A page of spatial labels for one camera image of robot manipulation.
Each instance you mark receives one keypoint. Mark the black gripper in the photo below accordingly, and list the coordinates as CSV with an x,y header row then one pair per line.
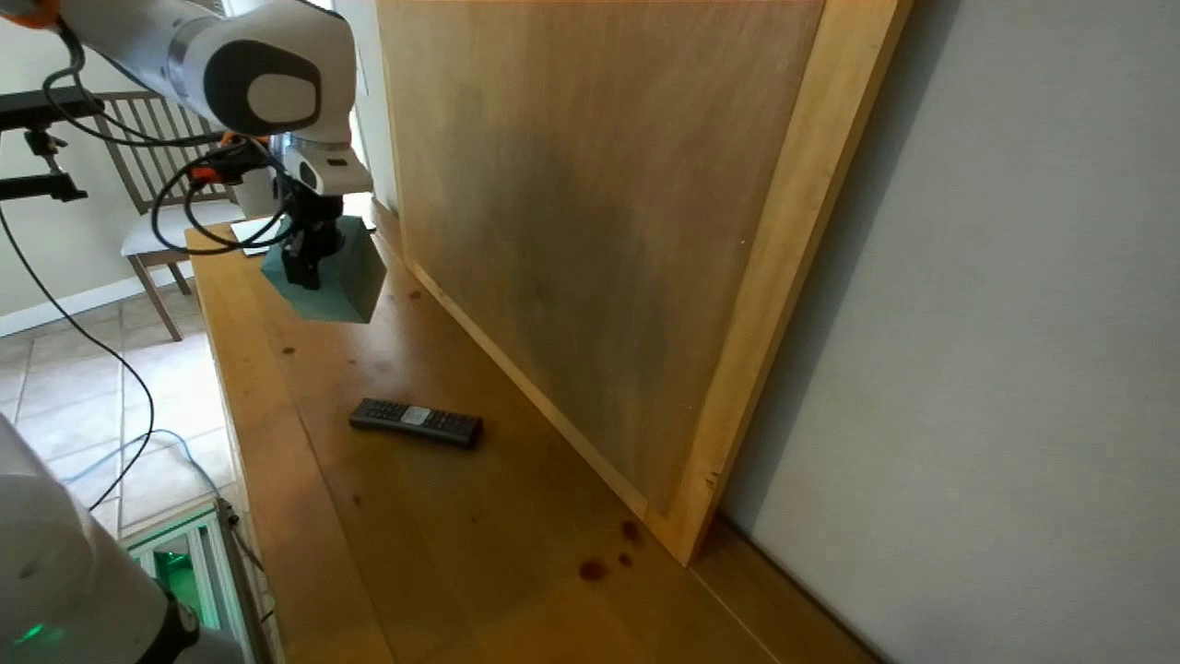
x,y
311,214

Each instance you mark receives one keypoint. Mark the teal tissue box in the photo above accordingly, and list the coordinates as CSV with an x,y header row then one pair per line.
x,y
350,290

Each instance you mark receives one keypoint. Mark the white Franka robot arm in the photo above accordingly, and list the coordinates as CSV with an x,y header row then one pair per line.
x,y
262,61

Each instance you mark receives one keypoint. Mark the wooden chair with slats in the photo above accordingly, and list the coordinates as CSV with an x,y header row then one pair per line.
x,y
147,242

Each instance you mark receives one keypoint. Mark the black remote control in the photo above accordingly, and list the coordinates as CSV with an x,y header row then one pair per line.
x,y
413,422

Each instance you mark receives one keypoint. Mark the large wooden back board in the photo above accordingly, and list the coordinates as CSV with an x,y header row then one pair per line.
x,y
591,235

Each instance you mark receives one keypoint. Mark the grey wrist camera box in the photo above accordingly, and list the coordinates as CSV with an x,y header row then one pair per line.
x,y
328,167

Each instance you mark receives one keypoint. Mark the black camera stand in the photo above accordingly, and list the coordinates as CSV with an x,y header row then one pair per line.
x,y
42,114

